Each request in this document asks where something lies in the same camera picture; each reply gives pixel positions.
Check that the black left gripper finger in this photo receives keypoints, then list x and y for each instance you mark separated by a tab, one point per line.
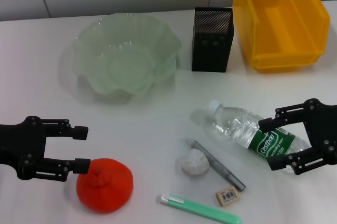
81	165
79	132

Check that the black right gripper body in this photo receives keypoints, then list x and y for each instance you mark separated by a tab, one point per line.
322	126

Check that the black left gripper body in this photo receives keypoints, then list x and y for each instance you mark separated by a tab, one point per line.
23	145

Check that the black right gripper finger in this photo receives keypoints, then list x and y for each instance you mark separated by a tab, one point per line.
302	161
287	118

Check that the orange fruit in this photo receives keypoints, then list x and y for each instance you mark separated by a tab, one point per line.
105	185

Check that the clear green-label water bottle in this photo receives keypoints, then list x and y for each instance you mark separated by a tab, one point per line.
237	125

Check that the white paper ball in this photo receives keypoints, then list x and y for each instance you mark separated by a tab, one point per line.
194	163

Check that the green utility knife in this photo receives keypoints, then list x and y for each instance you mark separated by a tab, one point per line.
202	207

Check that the grey marker pen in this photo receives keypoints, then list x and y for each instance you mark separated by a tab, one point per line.
223	172

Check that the beige eraser with barcode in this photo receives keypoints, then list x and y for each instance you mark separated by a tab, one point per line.
227	195

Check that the green glass fruit plate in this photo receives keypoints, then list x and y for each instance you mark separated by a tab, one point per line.
126	58

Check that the black mesh pen holder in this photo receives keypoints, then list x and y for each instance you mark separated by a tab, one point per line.
212	50

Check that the yellow plastic bin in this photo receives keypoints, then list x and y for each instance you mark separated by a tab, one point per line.
287	34

